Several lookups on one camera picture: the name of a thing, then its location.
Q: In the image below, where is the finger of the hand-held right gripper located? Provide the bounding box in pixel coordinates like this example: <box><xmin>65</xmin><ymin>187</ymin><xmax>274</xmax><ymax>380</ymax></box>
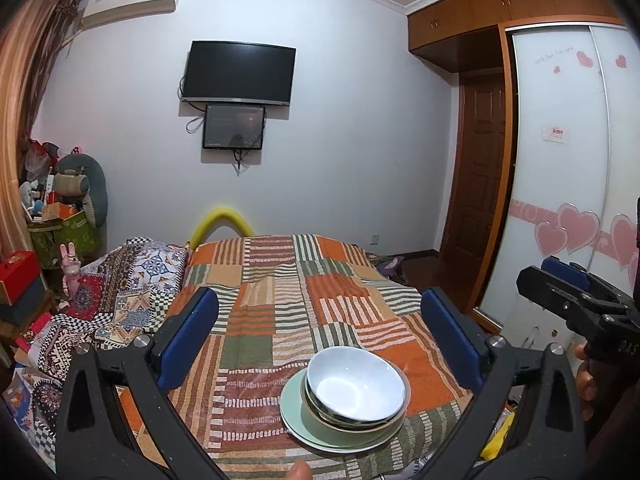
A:
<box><xmin>516</xmin><ymin>266</ymin><xmax>603</xmax><ymax>322</ymax></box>
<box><xmin>542</xmin><ymin>255</ymin><xmax>592</xmax><ymax>289</ymax></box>

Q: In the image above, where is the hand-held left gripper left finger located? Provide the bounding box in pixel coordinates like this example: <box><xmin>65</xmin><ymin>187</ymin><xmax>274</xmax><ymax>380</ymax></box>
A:
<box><xmin>55</xmin><ymin>287</ymin><xmax>226</xmax><ymax>480</ymax></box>

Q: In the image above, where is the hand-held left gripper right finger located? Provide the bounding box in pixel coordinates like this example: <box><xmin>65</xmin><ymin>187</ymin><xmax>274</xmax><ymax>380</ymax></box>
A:
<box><xmin>415</xmin><ymin>287</ymin><xmax>586</xmax><ymax>480</ymax></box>

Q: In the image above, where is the pink bowl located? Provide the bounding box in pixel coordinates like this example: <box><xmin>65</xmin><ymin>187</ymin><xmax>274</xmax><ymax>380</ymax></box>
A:
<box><xmin>305</xmin><ymin>390</ymin><xmax>409</xmax><ymax>432</ymax></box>

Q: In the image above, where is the white patterned bowl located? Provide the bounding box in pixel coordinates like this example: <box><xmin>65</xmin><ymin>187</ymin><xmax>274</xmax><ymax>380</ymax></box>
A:
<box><xmin>306</xmin><ymin>346</ymin><xmax>407</xmax><ymax>423</ymax></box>

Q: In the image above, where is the green plate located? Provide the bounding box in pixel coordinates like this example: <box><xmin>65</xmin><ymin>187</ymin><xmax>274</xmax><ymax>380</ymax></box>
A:
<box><xmin>280</xmin><ymin>367</ymin><xmax>412</xmax><ymax>454</ymax></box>

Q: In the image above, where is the green bowl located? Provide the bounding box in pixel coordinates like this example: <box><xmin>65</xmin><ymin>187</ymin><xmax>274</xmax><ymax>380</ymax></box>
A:
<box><xmin>300</xmin><ymin>382</ymin><xmax>407</xmax><ymax>444</ymax></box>

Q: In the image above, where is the person's right hand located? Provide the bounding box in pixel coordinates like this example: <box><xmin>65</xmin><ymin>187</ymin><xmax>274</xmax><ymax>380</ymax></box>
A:
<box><xmin>574</xmin><ymin>342</ymin><xmax>599</xmax><ymax>402</ymax></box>

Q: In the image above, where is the blue white patterned quilt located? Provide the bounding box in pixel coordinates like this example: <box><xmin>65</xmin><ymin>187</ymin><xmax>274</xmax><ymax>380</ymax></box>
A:
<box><xmin>10</xmin><ymin>237</ymin><xmax>191</xmax><ymax>471</ymax></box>

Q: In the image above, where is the white wardrobe with pink hearts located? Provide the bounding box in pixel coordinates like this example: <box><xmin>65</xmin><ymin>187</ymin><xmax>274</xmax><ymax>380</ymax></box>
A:
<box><xmin>472</xmin><ymin>22</ymin><xmax>640</xmax><ymax>361</ymax></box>

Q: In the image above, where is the purple cloth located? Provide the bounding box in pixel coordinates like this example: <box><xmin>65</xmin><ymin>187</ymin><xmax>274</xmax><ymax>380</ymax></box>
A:
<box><xmin>375</xmin><ymin>255</ymin><xmax>406</xmax><ymax>281</ymax></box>

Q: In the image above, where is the orange striped patchwork blanket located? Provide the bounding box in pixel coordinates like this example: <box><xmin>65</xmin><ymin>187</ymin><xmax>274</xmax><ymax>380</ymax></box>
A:
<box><xmin>112</xmin><ymin>234</ymin><xmax>473</xmax><ymax>480</ymax></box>

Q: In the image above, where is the yellow cloth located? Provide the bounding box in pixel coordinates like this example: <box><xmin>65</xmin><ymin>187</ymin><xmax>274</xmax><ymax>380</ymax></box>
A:
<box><xmin>480</xmin><ymin>410</ymin><xmax>516</xmax><ymax>461</ymax></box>

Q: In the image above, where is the yellow foam tube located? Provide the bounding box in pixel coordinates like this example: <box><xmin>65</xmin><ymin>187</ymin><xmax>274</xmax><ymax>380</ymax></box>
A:
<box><xmin>190</xmin><ymin>206</ymin><xmax>256</xmax><ymax>248</ymax></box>

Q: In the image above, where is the brown wooden door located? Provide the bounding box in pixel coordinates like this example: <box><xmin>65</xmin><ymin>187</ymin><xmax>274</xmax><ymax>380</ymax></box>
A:
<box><xmin>440</xmin><ymin>67</ymin><xmax>516</xmax><ymax>321</ymax></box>

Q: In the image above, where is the pink rabbit figure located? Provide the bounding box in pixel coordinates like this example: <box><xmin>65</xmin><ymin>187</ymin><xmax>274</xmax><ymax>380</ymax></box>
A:
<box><xmin>60</xmin><ymin>242</ymin><xmax>83</xmax><ymax>301</ymax></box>

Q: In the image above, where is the green storage box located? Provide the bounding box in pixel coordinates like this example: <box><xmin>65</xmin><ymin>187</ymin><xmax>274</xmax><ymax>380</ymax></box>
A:
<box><xmin>27</xmin><ymin>207</ymin><xmax>103</xmax><ymax>271</ymax></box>

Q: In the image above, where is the dark blue box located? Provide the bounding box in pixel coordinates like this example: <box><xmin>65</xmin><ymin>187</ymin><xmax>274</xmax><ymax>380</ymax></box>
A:
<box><xmin>0</xmin><ymin>277</ymin><xmax>48</xmax><ymax>328</ymax></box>

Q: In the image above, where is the grey plush toy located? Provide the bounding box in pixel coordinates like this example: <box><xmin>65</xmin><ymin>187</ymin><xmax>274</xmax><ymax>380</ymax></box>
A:
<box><xmin>54</xmin><ymin>154</ymin><xmax>108</xmax><ymax>228</ymax></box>

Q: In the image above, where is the orange cardboard box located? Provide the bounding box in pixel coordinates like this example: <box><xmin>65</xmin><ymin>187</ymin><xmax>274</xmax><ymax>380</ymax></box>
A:
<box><xmin>42</xmin><ymin>202</ymin><xmax>81</xmax><ymax>221</ymax></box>

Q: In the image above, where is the red box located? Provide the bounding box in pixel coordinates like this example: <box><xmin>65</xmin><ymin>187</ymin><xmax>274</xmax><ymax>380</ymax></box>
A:
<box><xmin>0</xmin><ymin>250</ymin><xmax>41</xmax><ymax>306</ymax></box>

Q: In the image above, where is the wooden overhead cabinet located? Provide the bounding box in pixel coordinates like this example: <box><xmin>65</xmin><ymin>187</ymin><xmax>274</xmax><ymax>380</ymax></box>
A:
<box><xmin>407</xmin><ymin>0</ymin><xmax>626</xmax><ymax>73</ymax></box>

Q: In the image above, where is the orange curtain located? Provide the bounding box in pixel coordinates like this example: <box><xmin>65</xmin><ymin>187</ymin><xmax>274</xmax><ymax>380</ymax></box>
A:
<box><xmin>0</xmin><ymin>0</ymin><xmax>83</xmax><ymax>241</ymax></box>

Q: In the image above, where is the white air conditioner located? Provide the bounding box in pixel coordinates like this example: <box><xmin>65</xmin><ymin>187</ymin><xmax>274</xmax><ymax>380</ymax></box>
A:
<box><xmin>81</xmin><ymin>0</ymin><xmax>185</xmax><ymax>30</ymax></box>

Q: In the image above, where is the small black wall monitor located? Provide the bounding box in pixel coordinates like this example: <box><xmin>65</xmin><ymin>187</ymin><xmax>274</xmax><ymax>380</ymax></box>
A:
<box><xmin>202</xmin><ymin>103</ymin><xmax>266</xmax><ymax>151</ymax></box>

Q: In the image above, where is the black wall television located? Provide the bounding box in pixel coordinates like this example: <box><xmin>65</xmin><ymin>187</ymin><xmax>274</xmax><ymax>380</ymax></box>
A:
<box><xmin>181</xmin><ymin>40</ymin><xmax>297</xmax><ymax>107</ymax></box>

